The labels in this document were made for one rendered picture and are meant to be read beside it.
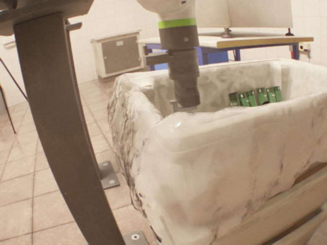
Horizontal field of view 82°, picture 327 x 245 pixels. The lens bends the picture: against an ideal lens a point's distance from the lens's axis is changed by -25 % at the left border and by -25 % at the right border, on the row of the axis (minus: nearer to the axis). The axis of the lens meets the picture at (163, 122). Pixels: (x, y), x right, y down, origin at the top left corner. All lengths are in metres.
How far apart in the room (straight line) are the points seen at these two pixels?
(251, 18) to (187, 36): 0.57
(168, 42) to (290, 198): 0.45
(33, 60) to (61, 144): 0.21
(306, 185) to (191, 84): 0.38
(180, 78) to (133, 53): 3.62
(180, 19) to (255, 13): 0.61
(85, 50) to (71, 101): 4.13
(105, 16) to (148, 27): 0.94
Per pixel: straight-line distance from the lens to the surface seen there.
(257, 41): 0.97
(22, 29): 0.54
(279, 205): 0.55
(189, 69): 0.56
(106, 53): 4.03
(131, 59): 4.15
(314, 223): 0.82
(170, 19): 0.54
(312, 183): 0.62
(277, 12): 1.22
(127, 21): 4.85
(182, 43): 0.54
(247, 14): 1.05
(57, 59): 0.53
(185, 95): 0.57
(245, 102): 0.75
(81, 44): 4.65
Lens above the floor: 0.82
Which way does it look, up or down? 23 degrees down
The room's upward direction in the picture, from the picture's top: 8 degrees counter-clockwise
